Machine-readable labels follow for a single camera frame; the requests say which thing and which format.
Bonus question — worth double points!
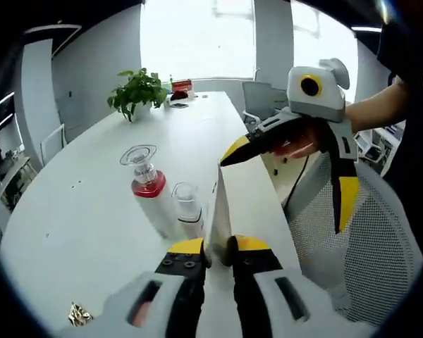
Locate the red box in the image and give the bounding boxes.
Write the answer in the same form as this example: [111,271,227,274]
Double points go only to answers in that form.
[171,80,195,94]

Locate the potted green plant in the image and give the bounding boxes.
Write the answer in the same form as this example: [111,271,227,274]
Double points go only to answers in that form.
[106,68,169,123]

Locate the white skincare tube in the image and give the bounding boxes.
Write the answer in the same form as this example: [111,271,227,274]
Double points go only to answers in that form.
[204,163,233,269]

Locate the person's right hand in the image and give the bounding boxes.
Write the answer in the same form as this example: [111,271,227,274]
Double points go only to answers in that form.
[270,123,324,160]

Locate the person's black printed shirt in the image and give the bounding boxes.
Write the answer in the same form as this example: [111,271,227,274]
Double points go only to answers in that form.
[375,19,423,198]

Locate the cluttered side desk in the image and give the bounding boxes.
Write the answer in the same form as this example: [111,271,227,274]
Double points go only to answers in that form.
[0,137,36,212]

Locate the large red-collared skincare bottle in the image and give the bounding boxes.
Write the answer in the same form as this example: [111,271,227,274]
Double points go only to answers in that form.
[118,143,179,240]

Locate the gold foil skincare sachet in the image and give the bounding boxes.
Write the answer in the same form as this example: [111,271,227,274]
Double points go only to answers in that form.
[68,301,94,325]

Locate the small white skincare spray bottle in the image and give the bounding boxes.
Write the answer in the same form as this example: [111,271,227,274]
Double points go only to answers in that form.
[171,181,204,241]

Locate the white frame chair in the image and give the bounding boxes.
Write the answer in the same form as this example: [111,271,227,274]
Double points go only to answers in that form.
[39,123,68,167]

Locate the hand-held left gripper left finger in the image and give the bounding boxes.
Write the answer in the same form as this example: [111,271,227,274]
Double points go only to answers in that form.
[58,237,208,338]

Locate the grey swivel chair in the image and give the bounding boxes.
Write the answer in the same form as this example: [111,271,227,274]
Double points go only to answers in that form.
[240,80,290,132]

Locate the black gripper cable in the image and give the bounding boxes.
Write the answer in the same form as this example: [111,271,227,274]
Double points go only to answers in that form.
[288,154,310,204]

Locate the grey mesh office chair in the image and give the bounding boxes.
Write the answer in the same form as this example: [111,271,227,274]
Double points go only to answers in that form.
[283,154,423,327]

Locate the bright window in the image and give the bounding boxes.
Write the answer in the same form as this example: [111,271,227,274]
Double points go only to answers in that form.
[140,0,360,82]

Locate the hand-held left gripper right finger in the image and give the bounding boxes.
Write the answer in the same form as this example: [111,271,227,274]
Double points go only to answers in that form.
[228,234,374,338]

